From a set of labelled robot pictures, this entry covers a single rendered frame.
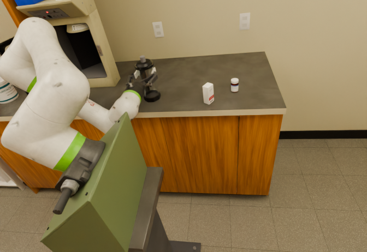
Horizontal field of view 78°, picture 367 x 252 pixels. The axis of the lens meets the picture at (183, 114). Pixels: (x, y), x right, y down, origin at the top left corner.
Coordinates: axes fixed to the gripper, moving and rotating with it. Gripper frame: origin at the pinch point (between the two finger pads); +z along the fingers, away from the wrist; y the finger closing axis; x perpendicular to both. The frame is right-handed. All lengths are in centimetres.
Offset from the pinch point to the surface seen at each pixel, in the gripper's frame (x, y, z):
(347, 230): 112, -122, -27
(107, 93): 17.7, 32.7, 8.2
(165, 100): 17.8, -8.4, -2.4
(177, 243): 111, -8, -44
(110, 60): 1.1, 30.3, 21.5
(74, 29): -22, 44, 17
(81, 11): -32.4, 30.9, 9.9
